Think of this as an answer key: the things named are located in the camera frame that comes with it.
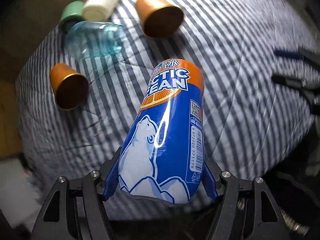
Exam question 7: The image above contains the blue orange Arctic Ocean cup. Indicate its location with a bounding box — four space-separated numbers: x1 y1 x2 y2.
118 59 204 204

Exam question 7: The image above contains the small copper cup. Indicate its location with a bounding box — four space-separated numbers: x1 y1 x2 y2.
49 63 89 111

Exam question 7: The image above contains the large copper patterned cup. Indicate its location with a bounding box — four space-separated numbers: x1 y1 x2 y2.
135 0 184 39

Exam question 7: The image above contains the green cup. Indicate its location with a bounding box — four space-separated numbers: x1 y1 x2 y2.
59 1 85 35

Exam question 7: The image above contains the white cream cup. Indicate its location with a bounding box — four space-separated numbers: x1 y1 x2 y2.
82 0 119 22

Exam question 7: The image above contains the striped blue white bedsheet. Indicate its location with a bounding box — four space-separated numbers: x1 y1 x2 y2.
16 0 319 199

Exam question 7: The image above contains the wooden plank headboard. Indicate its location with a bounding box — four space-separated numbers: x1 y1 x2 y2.
0 80 23 159

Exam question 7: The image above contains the clear blue glass jar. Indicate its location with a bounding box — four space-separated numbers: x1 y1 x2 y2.
65 21 124 60

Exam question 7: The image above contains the light beige wooden board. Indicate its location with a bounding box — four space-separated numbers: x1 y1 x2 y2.
1 0 77 79

